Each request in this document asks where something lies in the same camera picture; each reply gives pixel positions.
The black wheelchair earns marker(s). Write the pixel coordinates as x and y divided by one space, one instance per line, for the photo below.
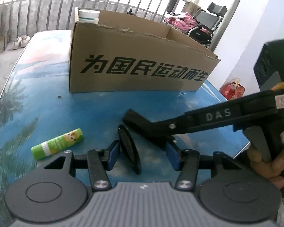
203 19

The green glue stick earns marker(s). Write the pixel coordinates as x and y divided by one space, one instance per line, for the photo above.
59 143

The pink clothing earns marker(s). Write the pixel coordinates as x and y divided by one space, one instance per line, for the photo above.
182 22

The white supplement bottle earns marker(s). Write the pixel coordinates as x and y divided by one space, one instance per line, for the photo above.
87 15

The beige hanging towel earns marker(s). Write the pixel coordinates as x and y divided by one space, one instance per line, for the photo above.
194 7

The red bag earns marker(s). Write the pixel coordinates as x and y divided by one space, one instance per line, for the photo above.
232 89

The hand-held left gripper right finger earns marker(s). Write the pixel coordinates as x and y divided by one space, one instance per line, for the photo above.
172 156

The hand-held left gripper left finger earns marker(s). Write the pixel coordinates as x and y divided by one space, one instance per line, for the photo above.
113 155

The printed cardboard box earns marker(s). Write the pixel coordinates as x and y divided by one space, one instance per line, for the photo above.
132 52

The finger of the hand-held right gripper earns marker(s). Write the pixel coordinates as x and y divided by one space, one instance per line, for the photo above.
151 128

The black oval key case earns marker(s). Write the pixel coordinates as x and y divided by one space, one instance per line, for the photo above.
130 149

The person's right hand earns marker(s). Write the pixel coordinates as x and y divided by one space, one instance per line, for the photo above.
267 170

